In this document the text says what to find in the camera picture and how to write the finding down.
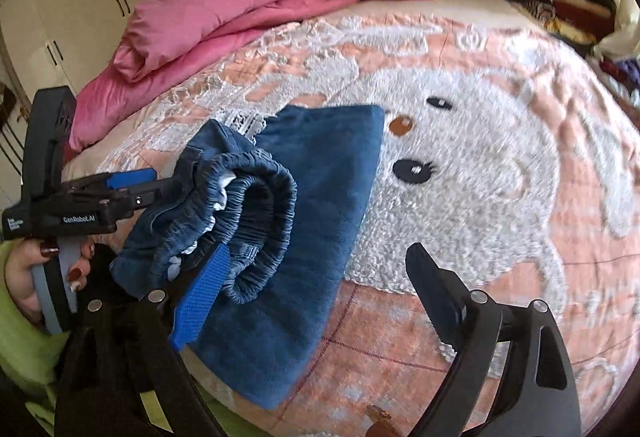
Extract person's left hand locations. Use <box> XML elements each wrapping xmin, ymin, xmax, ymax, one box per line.
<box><xmin>4</xmin><ymin>238</ymin><xmax>97</xmax><ymax>320</ymax></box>

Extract pink quilt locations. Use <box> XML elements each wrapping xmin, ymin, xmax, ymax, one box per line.
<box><xmin>67</xmin><ymin>0</ymin><xmax>368</xmax><ymax>153</ymax></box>

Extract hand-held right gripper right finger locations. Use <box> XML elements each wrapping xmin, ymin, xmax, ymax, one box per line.
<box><xmin>405</xmin><ymin>242</ymin><xmax>583</xmax><ymax>437</ymax></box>

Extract cream curtain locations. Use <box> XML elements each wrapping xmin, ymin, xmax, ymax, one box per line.
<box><xmin>595</xmin><ymin>0</ymin><xmax>640</xmax><ymax>63</ymax></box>

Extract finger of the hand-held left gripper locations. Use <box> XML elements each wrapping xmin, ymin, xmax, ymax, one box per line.
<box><xmin>115</xmin><ymin>176</ymin><xmax>197</xmax><ymax>221</ymax></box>
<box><xmin>62</xmin><ymin>168</ymin><xmax>157</xmax><ymax>200</ymax></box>

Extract peach and white printed blanket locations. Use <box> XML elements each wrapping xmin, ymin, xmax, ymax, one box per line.
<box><xmin>70</xmin><ymin>0</ymin><xmax>640</xmax><ymax>437</ymax></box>

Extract person's green top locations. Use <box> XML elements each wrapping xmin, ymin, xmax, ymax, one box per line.
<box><xmin>140</xmin><ymin>387</ymin><xmax>266</xmax><ymax>437</ymax></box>

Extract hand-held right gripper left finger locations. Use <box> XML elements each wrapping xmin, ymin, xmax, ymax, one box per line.
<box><xmin>55</xmin><ymin>242</ymin><xmax>233</xmax><ymax>437</ymax></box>

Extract blue denim pants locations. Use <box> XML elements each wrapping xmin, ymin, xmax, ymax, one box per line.
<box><xmin>109</xmin><ymin>104</ymin><xmax>386</xmax><ymax>410</ymax></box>

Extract person's black garment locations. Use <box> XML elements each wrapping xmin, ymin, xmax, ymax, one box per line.
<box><xmin>87</xmin><ymin>242</ymin><xmax>146</xmax><ymax>313</ymax></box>

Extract dark metal frame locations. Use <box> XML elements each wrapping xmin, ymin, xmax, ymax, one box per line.
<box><xmin>0</xmin><ymin>84</ymin><xmax>23</xmax><ymax>158</ymax></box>

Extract person's left forearm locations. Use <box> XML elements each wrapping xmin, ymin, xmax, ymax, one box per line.
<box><xmin>0</xmin><ymin>242</ymin><xmax>68</xmax><ymax>423</ymax></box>

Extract purple cloth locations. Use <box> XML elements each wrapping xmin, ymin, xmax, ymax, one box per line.
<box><xmin>600</xmin><ymin>57</ymin><xmax>640</xmax><ymax>93</ymax></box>

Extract beige bed sheet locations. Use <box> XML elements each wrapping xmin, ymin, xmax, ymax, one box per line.
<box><xmin>350</xmin><ymin>0</ymin><xmax>551</xmax><ymax>25</ymax></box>

